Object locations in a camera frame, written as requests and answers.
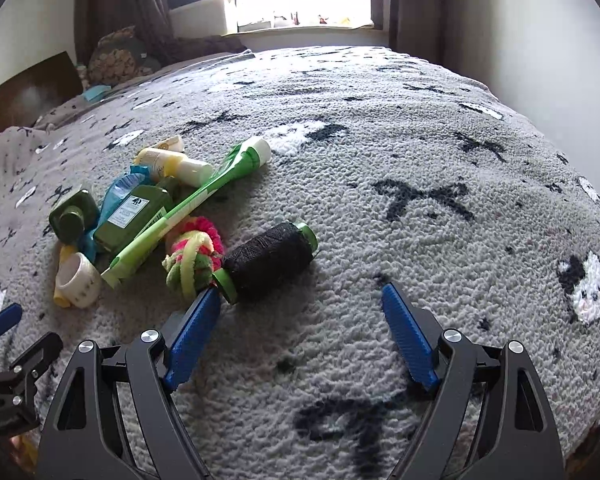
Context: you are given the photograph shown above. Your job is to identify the white tape roll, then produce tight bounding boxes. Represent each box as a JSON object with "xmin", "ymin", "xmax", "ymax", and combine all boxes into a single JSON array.
[{"xmin": 56, "ymin": 251, "xmax": 103, "ymax": 308}]

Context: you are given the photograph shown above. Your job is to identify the pink yellow green scrunchie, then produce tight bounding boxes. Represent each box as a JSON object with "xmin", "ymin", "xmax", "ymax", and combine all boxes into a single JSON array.
[{"xmin": 162, "ymin": 216, "xmax": 225, "ymax": 297}]

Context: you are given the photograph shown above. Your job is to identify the dark cloth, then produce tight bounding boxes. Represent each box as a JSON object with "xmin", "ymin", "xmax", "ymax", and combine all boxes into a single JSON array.
[{"xmin": 167, "ymin": 34, "xmax": 251, "ymax": 60}]

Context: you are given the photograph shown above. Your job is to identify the blue plastic packet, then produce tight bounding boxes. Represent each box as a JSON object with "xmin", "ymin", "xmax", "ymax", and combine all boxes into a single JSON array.
[{"xmin": 77, "ymin": 172, "xmax": 148, "ymax": 266}]

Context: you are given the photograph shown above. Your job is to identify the small dark green bottle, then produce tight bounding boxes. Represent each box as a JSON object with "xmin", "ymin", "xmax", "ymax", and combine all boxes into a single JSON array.
[{"xmin": 48, "ymin": 189, "xmax": 100, "ymax": 243}]

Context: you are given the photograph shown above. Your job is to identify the dark green cushion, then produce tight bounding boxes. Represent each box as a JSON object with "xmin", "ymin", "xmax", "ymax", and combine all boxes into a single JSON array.
[{"xmin": 130, "ymin": 40, "xmax": 161, "ymax": 73}]

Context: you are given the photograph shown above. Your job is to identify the brown wooden headboard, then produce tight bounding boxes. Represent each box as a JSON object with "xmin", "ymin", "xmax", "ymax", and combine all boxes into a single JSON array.
[{"xmin": 0, "ymin": 51, "xmax": 83, "ymax": 146}]

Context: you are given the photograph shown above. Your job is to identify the white storage box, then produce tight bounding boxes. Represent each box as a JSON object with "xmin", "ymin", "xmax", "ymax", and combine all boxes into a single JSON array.
[{"xmin": 169, "ymin": 0, "xmax": 238, "ymax": 38}]

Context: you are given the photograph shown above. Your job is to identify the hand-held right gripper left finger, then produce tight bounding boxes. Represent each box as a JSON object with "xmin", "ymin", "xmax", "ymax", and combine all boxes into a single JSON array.
[{"xmin": 37, "ymin": 287, "xmax": 224, "ymax": 480}]

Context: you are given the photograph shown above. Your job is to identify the long green tube white cap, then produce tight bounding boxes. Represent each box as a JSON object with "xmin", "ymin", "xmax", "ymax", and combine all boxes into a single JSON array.
[{"xmin": 100, "ymin": 136, "xmax": 272, "ymax": 289}]

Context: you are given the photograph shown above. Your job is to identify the rectangular green bottle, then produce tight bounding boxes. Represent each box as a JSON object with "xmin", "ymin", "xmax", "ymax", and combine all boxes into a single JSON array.
[{"xmin": 92, "ymin": 176, "xmax": 181, "ymax": 256}]

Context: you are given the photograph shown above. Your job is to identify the yellow tube white cap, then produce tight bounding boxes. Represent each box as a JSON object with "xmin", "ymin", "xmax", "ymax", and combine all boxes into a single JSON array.
[{"xmin": 134, "ymin": 147, "xmax": 214, "ymax": 187}]

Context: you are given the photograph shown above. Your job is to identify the brown patterned cushion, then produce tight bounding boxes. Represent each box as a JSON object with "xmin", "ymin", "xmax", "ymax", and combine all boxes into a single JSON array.
[{"xmin": 86, "ymin": 26, "xmax": 145, "ymax": 87}]

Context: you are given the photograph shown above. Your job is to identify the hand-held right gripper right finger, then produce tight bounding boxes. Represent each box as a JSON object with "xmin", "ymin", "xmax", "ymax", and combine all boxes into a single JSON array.
[{"xmin": 381, "ymin": 282, "xmax": 566, "ymax": 480}]

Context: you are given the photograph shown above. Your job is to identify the grey printed blanket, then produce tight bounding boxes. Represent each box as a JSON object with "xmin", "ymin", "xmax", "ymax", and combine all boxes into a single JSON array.
[{"xmin": 0, "ymin": 45, "xmax": 600, "ymax": 480}]

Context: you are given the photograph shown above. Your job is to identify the black thread spool green ends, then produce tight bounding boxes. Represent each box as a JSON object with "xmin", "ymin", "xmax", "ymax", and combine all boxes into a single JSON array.
[{"xmin": 212, "ymin": 221, "xmax": 319, "ymax": 305}]

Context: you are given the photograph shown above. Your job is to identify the grey printed pillow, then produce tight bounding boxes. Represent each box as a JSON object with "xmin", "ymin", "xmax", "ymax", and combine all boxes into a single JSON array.
[
  {"xmin": 0, "ymin": 125, "xmax": 55, "ymax": 201},
  {"xmin": 34, "ymin": 94, "xmax": 105, "ymax": 132}
]

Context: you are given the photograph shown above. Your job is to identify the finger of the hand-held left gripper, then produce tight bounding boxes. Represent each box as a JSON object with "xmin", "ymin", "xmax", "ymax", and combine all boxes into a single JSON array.
[
  {"xmin": 7, "ymin": 332, "xmax": 64, "ymax": 388},
  {"xmin": 0, "ymin": 303, "xmax": 24, "ymax": 358}
]

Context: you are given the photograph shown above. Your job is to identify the brown curtain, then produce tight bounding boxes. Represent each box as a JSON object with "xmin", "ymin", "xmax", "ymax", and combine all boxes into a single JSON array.
[
  {"xmin": 370, "ymin": 0, "xmax": 463, "ymax": 61},
  {"xmin": 77, "ymin": 0, "xmax": 191, "ymax": 61}
]

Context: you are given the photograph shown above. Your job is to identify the small cream tube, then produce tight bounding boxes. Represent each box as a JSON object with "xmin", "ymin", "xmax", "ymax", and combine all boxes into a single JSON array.
[{"xmin": 152, "ymin": 135, "xmax": 185, "ymax": 153}]

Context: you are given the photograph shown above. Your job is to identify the small yellow bottle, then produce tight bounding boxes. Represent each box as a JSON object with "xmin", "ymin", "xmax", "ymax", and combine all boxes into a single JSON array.
[{"xmin": 54, "ymin": 244, "xmax": 78, "ymax": 306}]

